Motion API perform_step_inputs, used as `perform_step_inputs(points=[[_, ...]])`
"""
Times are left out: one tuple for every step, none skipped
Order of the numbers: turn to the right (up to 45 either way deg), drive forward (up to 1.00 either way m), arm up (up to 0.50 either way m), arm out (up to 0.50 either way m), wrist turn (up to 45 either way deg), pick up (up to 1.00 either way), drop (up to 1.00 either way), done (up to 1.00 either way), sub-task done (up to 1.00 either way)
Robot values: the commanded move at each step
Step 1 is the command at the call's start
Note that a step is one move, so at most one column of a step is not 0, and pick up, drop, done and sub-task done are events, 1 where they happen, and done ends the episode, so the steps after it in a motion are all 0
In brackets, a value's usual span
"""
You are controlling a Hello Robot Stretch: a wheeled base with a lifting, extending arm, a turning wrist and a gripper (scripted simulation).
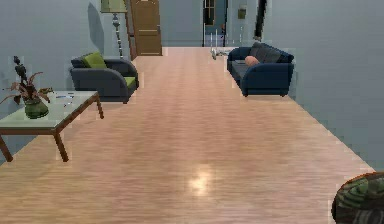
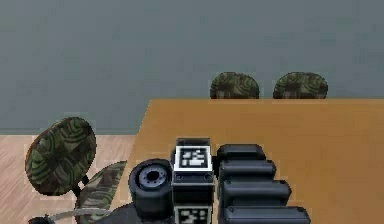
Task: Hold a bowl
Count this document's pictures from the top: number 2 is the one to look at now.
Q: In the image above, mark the brown wooden table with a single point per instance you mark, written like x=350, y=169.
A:
x=316, y=150

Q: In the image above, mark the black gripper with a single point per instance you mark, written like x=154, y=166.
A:
x=151, y=190

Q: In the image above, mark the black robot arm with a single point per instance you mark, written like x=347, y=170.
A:
x=253, y=186

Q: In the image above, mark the green camouflage office chair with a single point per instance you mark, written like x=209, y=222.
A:
x=300, y=86
x=234, y=86
x=60, y=156

